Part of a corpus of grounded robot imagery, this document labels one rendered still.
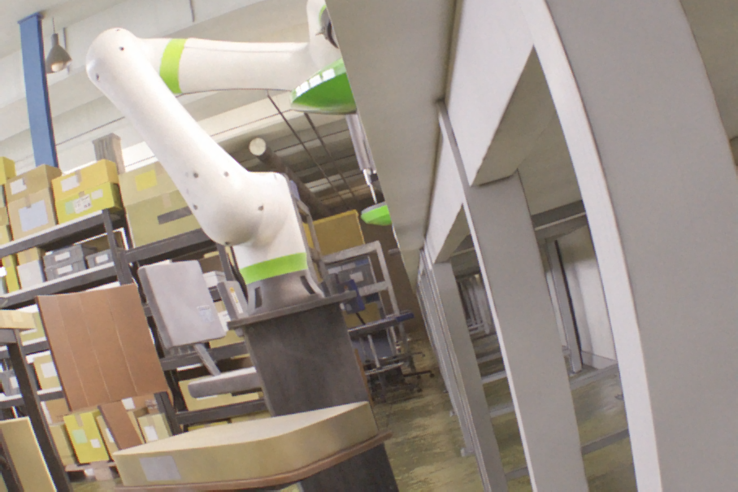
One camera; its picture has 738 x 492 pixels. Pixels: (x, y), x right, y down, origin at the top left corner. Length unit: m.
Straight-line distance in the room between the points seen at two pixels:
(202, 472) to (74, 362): 0.36
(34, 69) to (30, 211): 1.47
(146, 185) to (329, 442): 5.53
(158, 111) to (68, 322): 0.47
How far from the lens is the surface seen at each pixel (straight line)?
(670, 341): 0.26
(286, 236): 2.10
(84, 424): 7.13
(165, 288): 3.91
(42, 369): 7.33
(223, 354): 6.91
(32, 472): 3.10
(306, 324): 2.07
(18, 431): 3.09
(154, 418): 6.96
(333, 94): 1.54
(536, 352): 0.78
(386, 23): 0.53
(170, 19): 10.49
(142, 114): 2.03
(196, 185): 1.97
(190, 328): 3.95
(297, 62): 2.12
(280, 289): 2.08
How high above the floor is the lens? 0.75
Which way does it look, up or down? 5 degrees up
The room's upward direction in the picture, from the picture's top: 16 degrees counter-clockwise
